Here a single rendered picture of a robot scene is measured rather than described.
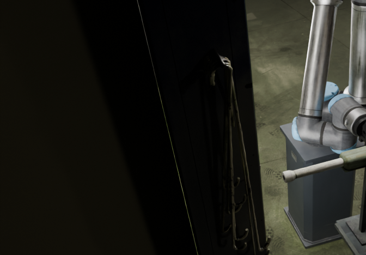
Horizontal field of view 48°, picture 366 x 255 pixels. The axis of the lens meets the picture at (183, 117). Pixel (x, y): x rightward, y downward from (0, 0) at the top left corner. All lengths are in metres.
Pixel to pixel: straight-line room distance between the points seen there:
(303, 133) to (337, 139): 0.12
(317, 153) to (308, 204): 0.33
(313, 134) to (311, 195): 0.63
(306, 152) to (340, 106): 0.56
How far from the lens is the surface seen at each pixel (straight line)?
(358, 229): 1.52
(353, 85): 1.87
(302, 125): 1.62
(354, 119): 1.46
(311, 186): 2.14
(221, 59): 0.72
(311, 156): 2.01
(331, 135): 1.60
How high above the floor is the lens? 1.94
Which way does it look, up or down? 33 degrees down
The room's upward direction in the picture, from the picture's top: 12 degrees counter-clockwise
